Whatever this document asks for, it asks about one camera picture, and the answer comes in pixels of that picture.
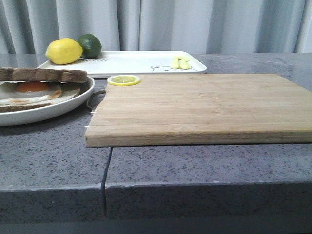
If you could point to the white round plate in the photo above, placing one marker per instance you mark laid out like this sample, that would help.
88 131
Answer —
47 112

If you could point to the white bread slice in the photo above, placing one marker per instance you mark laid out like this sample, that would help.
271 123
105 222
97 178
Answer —
40 74

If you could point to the white rectangular tray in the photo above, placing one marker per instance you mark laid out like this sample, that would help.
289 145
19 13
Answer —
112 63

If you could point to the bottom bread slice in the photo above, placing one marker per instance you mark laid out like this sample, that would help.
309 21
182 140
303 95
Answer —
67 94

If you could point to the wooden cutting board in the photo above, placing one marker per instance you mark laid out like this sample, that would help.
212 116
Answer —
202 109

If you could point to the lemon slice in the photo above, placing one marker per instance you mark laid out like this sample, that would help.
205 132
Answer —
123 80

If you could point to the light yellow plastic fork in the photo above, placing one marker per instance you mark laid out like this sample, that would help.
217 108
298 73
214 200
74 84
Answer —
175 64

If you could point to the light yellow plastic knife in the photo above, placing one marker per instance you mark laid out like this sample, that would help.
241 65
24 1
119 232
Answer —
183 62

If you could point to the green lime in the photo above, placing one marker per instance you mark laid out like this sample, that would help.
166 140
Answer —
91 46

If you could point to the yellow lemon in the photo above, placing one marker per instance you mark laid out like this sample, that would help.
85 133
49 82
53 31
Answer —
64 51

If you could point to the fried egg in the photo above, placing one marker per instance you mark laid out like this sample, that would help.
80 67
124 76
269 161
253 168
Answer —
22 93

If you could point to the grey curtain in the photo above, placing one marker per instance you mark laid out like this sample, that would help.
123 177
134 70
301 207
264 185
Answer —
194 26

